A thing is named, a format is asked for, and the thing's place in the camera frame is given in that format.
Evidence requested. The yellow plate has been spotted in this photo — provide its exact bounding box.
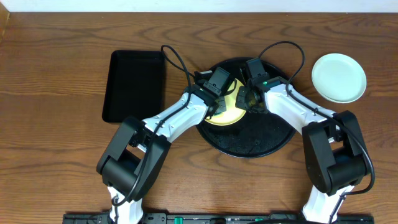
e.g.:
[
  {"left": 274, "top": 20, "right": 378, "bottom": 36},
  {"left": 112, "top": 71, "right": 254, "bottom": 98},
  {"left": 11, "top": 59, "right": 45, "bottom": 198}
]
[{"left": 205, "top": 79, "right": 246, "bottom": 126}]

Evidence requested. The mint green plate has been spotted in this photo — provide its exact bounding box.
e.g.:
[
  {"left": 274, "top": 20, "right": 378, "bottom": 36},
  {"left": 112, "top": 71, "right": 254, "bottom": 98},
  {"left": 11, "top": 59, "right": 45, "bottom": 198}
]
[{"left": 312, "top": 53, "right": 367, "bottom": 103}]

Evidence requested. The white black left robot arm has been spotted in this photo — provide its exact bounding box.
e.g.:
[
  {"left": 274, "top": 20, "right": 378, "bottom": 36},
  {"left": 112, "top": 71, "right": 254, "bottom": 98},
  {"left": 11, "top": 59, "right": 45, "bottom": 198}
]
[{"left": 96, "top": 80, "right": 230, "bottom": 223}]

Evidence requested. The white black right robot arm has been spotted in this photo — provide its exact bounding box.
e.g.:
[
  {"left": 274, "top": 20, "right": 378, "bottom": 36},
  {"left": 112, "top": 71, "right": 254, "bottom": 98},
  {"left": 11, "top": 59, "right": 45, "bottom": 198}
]
[{"left": 236, "top": 77, "right": 375, "bottom": 223}]

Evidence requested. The black round serving tray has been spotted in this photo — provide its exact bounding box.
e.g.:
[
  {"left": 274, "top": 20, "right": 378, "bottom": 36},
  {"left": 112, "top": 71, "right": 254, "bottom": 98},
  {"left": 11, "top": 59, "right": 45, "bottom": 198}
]
[{"left": 195, "top": 57, "right": 297, "bottom": 159}]

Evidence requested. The black rectangular water tray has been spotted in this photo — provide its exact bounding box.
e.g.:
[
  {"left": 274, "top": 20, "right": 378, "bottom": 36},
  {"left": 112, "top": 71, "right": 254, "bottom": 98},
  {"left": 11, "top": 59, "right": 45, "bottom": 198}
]
[{"left": 102, "top": 50, "right": 165, "bottom": 123}]

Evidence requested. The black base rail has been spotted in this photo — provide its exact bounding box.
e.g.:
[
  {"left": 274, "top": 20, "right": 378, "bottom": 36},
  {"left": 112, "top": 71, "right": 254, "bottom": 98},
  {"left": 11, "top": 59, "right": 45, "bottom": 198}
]
[{"left": 62, "top": 212, "right": 376, "bottom": 224}]

